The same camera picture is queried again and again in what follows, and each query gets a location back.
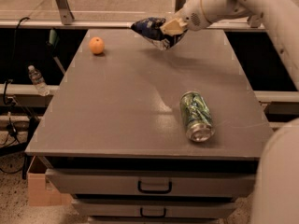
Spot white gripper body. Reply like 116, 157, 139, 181
178, 0, 211, 31

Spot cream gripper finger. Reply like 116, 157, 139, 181
160, 18, 188, 36

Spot blue chip bag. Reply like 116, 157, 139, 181
131, 17, 186, 50

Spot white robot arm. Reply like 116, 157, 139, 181
162, 0, 299, 224

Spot orange fruit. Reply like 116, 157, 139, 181
89, 37, 105, 55

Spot green soda can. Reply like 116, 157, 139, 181
179, 91, 214, 143

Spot clear plastic water bottle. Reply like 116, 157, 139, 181
28, 65, 50, 96

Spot upper grey drawer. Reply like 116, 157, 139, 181
46, 169, 255, 198

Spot grey drawer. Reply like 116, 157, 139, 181
72, 199, 235, 218
46, 169, 255, 198

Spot lower grey drawer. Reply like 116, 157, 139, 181
72, 199, 235, 218

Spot cardboard box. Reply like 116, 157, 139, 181
27, 157, 72, 206

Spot left metal bracket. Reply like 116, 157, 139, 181
55, 0, 74, 25

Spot green handled tool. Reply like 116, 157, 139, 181
47, 29, 65, 74

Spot black cable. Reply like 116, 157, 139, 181
0, 16, 32, 175

